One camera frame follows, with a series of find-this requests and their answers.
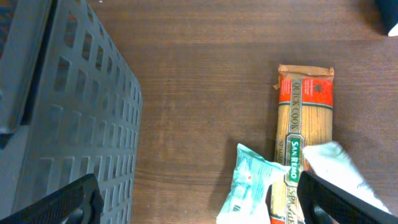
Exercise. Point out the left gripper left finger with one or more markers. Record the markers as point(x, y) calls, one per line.
point(77, 202)

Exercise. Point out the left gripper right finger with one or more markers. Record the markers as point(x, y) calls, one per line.
point(323, 202)

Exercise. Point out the white cosmetic tube gold cap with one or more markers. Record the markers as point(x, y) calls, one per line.
point(333, 164)

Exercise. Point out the light teal snack pouch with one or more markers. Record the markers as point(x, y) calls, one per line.
point(252, 177)

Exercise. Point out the red spaghetti packet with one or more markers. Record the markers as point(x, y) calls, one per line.
point(305, 116)

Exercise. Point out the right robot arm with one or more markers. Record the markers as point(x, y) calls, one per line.
point(388, 11)

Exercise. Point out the grey plastic basket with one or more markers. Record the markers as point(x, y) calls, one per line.
point(70, 106)

